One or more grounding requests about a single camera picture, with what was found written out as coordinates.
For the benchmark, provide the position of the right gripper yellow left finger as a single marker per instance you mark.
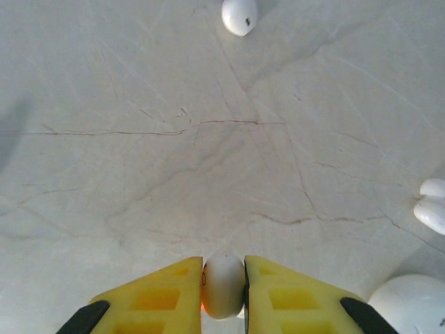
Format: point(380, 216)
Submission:
point(156, 299)

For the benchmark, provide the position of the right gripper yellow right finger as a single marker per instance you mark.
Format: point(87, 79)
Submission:
point(295, 299)

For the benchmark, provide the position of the white round earbud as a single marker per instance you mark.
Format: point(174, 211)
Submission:
point(223, 285)
point(431, 208)

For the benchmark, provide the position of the white oval charging case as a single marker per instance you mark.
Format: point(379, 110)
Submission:
point(410, 306)

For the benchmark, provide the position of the white stemmed earbud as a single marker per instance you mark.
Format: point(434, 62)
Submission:
point(240, 15)

